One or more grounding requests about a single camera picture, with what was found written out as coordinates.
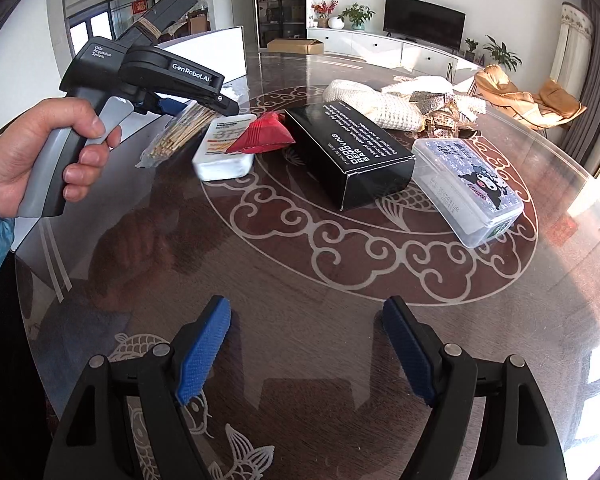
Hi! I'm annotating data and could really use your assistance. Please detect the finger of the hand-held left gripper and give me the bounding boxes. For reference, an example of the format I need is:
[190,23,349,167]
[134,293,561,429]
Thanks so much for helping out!
[177,90,241,116]
[134,97,193,116]

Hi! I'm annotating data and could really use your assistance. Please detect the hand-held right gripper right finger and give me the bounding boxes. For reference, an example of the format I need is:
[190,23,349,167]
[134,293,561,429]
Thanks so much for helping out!
[380,296,571,480]

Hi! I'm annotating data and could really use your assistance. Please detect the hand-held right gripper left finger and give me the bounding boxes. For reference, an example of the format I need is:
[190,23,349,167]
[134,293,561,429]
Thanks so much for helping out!
[42,296,232,480]

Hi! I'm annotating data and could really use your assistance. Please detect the clear bag of cotton swabs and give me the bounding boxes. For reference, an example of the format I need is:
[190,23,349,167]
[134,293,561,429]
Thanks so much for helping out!
[135,102,218,168]

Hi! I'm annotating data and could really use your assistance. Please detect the red packet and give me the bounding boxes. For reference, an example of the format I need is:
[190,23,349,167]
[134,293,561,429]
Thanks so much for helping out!
[226,111,296,153]

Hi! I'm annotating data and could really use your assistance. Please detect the white box with orange label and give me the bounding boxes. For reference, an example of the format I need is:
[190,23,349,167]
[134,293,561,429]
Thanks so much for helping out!
[192,114,257,182]

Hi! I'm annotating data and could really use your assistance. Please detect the black cardboard box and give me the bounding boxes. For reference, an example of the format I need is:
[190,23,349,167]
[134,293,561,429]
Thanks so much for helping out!
[284,101,417,212]

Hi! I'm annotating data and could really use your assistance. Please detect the cream knitted cloth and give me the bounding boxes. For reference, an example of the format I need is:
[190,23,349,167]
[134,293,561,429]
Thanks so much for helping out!
[322,79,425,131]

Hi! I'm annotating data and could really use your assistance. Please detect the clear plastic box cartoon print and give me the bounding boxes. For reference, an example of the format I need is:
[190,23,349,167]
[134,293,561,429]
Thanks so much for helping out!
[411,137,525,248]

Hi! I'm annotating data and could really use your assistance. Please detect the white mesh cloth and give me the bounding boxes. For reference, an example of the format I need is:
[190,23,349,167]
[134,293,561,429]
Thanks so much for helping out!
[380,75,456,96]

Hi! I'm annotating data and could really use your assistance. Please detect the rhinestone bow hair clip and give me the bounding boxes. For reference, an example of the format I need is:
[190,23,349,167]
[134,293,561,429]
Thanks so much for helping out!
[414,91,487,138]

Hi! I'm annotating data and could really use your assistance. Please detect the person's left hand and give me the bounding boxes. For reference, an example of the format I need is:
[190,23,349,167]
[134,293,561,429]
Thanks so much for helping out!
[0,96,124,218]

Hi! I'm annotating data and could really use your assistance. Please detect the glass sliding door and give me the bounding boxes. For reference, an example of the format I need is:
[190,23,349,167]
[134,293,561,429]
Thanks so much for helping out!
[65,0,156,56]

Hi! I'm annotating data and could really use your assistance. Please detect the brown cardboard box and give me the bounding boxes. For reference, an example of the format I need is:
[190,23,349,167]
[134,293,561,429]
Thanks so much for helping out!
[266,38,325,56]

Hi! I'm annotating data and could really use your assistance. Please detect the dark glass display cabinet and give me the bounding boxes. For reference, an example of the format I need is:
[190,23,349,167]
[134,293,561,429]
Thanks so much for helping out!
[252,0,308,51]

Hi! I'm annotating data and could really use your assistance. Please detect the red flower arrangement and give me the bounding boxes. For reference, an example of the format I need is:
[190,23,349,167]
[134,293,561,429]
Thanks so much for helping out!
[311,0,339,28]

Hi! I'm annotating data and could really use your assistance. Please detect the green potted plant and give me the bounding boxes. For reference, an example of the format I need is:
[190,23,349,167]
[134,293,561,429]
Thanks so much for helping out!
[337,3,376,31]

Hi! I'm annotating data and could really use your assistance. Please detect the white low cabinet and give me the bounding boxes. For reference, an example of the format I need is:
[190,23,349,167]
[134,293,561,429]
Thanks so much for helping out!
[307,27,486,68]

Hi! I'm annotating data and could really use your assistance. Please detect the black television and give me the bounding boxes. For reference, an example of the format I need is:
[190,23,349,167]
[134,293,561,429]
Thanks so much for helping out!
[384,0,467,53]

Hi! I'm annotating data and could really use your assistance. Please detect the large leafy potted plant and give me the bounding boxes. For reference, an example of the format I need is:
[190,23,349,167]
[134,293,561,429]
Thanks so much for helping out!
[482,35,523,73]

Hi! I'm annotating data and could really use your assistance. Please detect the white patterned curtain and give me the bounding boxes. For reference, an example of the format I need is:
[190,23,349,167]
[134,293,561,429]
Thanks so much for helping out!
[550,2,593,96]

